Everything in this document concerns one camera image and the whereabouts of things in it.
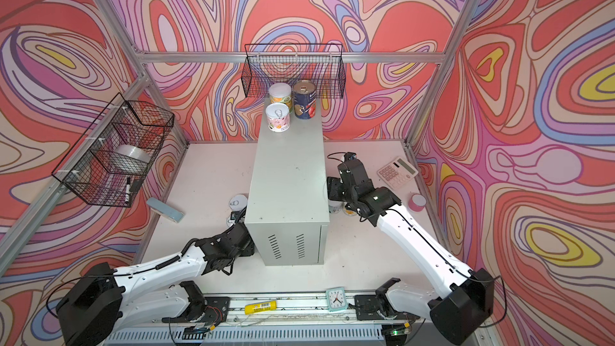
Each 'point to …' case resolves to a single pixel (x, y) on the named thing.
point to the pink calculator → (396, 173)
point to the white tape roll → (134, 151)
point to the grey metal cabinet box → (287, 215)
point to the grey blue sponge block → (165, 210)
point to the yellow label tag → (261, 307)
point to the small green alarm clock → (336, 298)
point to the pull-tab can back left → (238, 202)
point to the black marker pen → (128, 190)
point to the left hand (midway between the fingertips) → (251, 240)
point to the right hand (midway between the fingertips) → (335, 190)
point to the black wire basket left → (114, 166)
